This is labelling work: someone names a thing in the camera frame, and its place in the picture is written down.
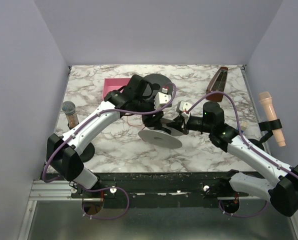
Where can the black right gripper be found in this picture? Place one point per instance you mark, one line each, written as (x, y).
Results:
(180, 123)

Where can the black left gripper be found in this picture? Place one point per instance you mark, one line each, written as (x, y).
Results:
(152, 119)

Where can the white perforated cable spool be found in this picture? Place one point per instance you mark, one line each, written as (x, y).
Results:
(162, 135)

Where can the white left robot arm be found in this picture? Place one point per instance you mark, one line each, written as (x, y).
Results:
(137, 97)

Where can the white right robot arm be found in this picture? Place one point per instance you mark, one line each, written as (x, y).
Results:
(279, 182)

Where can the brown wooden metronome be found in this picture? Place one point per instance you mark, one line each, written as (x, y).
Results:
(217, 84)

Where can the pink plastic box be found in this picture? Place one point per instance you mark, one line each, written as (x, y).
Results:
(111, 84)

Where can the blue and white block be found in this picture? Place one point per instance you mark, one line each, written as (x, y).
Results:
(243, 126)

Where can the glitter toy microphone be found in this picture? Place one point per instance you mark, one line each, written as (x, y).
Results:
(69, 109)

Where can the beige toy microphone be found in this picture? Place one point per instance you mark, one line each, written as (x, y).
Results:
(266, 101)

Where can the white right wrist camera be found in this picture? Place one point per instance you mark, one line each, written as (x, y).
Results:
(183, 108)

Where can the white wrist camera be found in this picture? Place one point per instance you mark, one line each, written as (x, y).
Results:
(162, 98)
(183, 108)

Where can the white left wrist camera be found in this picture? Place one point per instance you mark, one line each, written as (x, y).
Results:
(162, 98)

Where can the black cable spool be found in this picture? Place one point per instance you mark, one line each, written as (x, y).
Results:
(157, 83)

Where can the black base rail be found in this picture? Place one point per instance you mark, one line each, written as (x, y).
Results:
(156, 190)

